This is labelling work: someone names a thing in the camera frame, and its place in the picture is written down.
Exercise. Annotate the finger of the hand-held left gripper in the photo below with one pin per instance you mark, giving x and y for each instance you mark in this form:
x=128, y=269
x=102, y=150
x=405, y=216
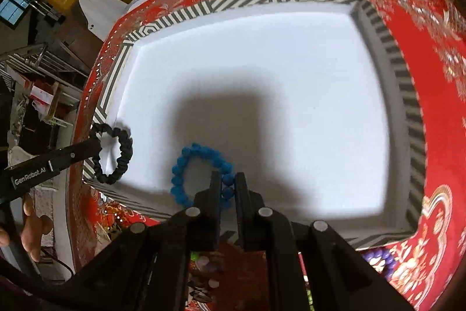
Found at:
x=74, y=153

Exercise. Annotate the window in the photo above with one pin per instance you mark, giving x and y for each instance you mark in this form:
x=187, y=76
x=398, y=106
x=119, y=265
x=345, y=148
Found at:
x=12, y=3

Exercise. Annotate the striped cardboard tray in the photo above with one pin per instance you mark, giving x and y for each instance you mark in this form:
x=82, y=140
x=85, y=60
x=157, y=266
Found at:
x=273, y=59

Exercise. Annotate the white chair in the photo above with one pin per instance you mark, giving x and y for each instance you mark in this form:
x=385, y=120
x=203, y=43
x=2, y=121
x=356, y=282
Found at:
x=100, y=14

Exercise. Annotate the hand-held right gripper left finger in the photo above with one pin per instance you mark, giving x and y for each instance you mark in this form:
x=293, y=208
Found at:
x=215, y=195

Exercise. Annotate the red floral tablecloth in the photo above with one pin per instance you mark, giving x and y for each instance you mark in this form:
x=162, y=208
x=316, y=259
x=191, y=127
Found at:
x=444, y=150

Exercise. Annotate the black scrunchie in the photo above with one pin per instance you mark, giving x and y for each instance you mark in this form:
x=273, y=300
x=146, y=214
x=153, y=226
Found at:
x=125, y=154

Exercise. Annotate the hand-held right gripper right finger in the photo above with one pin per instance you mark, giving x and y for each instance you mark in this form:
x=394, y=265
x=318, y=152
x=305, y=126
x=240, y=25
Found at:
x=240, y=195

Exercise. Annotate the person's left hand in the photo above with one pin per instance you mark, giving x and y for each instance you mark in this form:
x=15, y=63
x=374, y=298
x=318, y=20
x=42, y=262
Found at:
x=32, y=227

